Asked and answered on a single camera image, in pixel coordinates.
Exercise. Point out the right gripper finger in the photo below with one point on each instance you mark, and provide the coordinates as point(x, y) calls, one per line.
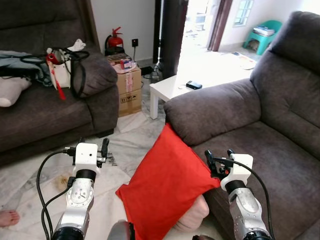
point(231, 153)
point(210, 159)

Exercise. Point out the red pillow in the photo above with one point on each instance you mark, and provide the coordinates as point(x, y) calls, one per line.
point(165, 185)

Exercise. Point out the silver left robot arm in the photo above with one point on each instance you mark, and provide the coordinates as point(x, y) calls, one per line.
point(77, 200)

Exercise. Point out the dark grey fabric sofa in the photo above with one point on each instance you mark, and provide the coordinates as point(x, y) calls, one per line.
point(45, 115)

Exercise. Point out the dark grey two-seat sofa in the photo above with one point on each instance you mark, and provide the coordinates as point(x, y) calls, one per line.
point(280, 100)

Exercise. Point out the red tassel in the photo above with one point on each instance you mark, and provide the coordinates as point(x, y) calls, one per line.
point(56, 80)

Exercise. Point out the small black device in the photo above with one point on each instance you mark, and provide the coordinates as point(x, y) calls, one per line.
point(193, 85)

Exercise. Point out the white side table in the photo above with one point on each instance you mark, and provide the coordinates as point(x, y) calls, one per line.
point(170, 87)

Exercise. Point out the white cushion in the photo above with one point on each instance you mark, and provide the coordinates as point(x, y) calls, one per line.
point(10, 91)

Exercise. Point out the tray of small items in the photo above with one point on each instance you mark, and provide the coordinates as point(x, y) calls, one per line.
point(121, 61)

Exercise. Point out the grey clothing pile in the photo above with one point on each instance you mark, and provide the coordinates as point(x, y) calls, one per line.
point(22, 67)

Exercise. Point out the white crumpled cloth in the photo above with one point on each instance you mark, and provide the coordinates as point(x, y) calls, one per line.
point(76, 46)

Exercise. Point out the red fire extinguisher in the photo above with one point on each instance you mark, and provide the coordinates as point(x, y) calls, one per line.
point(115, 41)

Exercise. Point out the person's bare foot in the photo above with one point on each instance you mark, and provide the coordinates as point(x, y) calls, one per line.
point(7, 218)

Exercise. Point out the teal plastic stool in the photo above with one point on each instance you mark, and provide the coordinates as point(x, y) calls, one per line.
point(260, 42)

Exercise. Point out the stack of books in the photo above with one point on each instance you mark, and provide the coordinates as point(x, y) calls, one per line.
point(263, 31)

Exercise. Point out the teal framed window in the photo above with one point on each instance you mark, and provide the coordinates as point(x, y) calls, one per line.
point(243, 12)

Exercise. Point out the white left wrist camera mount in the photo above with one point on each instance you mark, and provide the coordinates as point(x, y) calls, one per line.
point(86, 154)

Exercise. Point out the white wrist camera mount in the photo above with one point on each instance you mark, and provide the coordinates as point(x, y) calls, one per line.
point(240, 169)
point(86, 154)

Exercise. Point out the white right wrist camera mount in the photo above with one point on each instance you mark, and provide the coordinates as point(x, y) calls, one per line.
point(240, 169)

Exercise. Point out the black wall socket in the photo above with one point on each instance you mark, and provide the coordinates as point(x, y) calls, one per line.
point(134, 42)

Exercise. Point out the brown door frame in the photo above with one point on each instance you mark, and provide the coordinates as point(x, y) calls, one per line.
point(220, 25)

